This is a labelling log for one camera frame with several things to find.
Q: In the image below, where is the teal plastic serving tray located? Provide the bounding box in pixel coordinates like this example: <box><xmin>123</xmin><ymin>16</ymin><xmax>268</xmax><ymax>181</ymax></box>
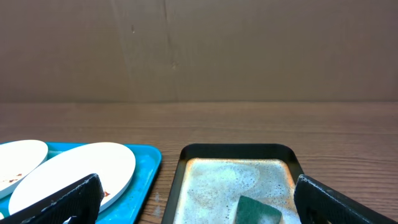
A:
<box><xmin>1</xmin><ymin>142</ymin><xmax>162</xmax><ymax>224</ymax></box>

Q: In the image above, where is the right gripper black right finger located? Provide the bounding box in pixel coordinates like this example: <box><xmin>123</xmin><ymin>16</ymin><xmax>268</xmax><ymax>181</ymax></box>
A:
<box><xmin>294</xmin><ymin>174</ymin><xmax>397</xmax><ymax>224</ymax></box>

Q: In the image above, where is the white plate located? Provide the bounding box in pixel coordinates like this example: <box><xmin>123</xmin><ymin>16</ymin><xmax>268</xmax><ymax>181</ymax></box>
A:
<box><xmin>1</xmin><ymin>139</ymin><xmax>48</xmax><ymax>198</ymax></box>
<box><xmin>8</xmin><ymin>142</ymin><xmax>136</xmax><ymax>215</ymax></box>

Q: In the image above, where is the green and yellow sponge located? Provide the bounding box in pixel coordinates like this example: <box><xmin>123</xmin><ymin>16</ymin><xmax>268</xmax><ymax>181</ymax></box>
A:
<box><xmin>234</xmin><ymin>196</ymin><xmax>282</xmax><ymax>224</ymax></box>

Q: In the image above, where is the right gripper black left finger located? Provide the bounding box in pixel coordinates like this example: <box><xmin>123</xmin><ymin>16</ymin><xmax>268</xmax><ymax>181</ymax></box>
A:
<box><xmin>1</xmin><ymin>174</ymin><xmax>104</xmax><ymax>224</ymax></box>

